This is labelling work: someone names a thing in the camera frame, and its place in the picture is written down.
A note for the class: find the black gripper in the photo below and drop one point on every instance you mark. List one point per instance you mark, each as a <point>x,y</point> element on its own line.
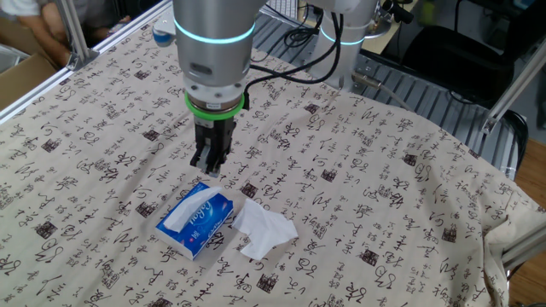
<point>215,132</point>

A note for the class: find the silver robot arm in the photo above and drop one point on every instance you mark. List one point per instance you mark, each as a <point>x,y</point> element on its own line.
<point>213,55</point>

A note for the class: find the blue tissue pack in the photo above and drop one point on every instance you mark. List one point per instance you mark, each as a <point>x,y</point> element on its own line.
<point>209,230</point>

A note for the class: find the beige calligraphy print tablecloth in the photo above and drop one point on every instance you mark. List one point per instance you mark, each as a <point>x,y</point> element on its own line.
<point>362,213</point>

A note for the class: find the white keyboard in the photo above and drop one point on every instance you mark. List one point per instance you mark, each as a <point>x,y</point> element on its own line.
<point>286,8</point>

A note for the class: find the brown cardboard box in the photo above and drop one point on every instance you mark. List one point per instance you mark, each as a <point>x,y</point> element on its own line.
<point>21,77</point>

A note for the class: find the person in white shirt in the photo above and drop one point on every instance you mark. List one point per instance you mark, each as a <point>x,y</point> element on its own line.
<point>42,30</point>

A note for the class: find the wooden desk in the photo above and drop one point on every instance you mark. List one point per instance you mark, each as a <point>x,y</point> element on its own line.
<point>384,42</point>

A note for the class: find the silver round base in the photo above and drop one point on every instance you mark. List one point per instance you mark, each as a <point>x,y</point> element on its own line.
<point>379,30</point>

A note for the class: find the aluminium table edge rail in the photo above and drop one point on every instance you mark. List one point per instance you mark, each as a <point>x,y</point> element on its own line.
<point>42,86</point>

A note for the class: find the aluminium frame post with bracket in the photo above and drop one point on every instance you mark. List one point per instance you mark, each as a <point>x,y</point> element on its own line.
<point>74,34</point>

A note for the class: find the black device on mount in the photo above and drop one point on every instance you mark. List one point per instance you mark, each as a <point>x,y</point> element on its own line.
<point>401,13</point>

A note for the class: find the slanted aluminium frame strut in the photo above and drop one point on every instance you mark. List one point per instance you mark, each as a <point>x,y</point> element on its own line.
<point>512,94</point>

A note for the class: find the short aluminium frame rail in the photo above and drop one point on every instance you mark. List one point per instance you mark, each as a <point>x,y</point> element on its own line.
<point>524,249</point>

